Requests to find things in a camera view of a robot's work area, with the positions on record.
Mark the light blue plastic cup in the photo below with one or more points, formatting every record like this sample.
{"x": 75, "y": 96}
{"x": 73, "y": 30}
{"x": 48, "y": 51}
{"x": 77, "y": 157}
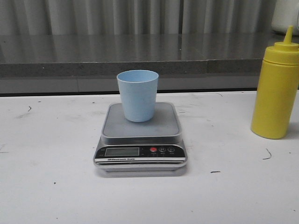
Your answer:
{"x": 138, "y": 90}

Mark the yellow squeeze bottle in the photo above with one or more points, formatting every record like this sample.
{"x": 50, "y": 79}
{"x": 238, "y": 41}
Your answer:
{"x": 277, "y": 88}

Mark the silver digital kitchen scale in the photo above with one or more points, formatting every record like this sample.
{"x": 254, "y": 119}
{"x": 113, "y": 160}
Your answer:
{"x": 154, "y": 145}

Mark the grey stone counter ledge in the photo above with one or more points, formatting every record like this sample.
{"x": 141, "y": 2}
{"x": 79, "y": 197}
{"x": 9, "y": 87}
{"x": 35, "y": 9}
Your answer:
{"x": 89, "y": 64}

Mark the white appliance in background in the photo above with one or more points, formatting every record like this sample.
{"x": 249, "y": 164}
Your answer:
{"x": 286, "y": 13}

